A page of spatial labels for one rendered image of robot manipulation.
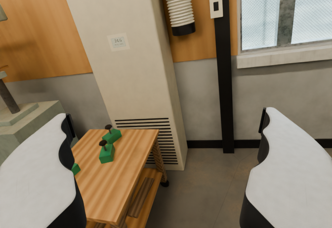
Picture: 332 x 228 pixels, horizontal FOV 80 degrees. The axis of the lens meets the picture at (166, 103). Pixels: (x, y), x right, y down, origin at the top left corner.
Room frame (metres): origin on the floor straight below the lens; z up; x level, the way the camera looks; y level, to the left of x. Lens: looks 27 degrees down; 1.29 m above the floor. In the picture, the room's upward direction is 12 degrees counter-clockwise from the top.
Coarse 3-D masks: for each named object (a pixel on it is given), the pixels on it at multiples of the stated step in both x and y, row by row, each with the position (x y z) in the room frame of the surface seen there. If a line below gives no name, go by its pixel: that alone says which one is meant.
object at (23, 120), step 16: (0, 16) 1.37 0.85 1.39; (0, 80) 1.46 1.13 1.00; (0, 112) 1.53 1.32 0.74; (16, 112) 1.44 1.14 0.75; (32, 112) 1.49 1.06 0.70; (48, 112) 1.49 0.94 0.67; (64, 112) 1.63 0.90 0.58; (0, 128) 1.30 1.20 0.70; (16, 128) 1.25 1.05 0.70; (32, 128) 1.31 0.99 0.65; (0, 144) 1.22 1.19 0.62; (16, 144) 1.19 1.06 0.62; (0, 160) 1.25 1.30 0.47
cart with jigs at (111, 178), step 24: (96, 144) 1.12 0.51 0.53; (120, 144) 1.07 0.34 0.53; (144, 144) 1.01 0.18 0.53; (72, 168) 0.87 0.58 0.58; (96, 168) 0.88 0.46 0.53; (120, 168) 0.84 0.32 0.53; (144, 168) 1.17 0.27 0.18; (96, 192) 0.71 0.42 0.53; (120, 192) 0.68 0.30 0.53; (144, 192) 0.93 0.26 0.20; (96, 216) 0.58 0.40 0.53; (120, 216) 0.57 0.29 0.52; (144, 216) 0.78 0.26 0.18
